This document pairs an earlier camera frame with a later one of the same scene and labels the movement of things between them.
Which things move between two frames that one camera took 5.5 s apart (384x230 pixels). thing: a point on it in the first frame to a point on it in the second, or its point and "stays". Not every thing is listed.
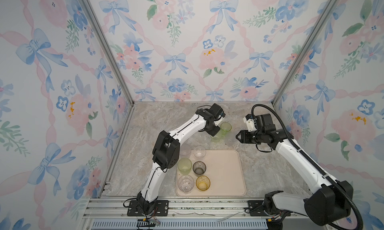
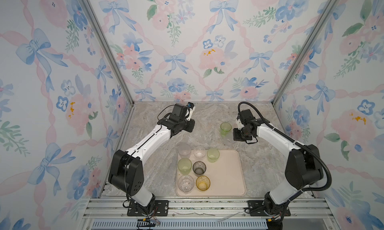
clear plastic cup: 185,150 stays
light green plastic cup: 184,166 stays
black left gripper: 217,129 to 191,123
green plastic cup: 225,127 stays
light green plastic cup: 218,138 to 212,155
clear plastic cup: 199,152 stays
